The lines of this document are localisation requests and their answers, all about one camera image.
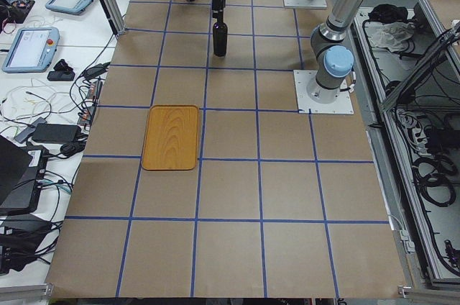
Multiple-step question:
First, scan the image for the wooden tray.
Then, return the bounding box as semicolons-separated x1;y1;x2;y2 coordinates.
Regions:
142;105;199;171

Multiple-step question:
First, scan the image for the white crumpled cloth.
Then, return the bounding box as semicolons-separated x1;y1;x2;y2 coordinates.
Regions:
369;22;415;53

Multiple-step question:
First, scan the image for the teach pendant near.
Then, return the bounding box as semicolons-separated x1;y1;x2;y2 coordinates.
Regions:
2;27;60;73

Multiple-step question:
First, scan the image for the black power brick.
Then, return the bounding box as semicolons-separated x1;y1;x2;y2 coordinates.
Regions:
32;123;81;144

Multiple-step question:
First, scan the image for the black laptop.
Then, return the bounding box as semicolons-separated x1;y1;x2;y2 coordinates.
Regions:
1;137;48;216

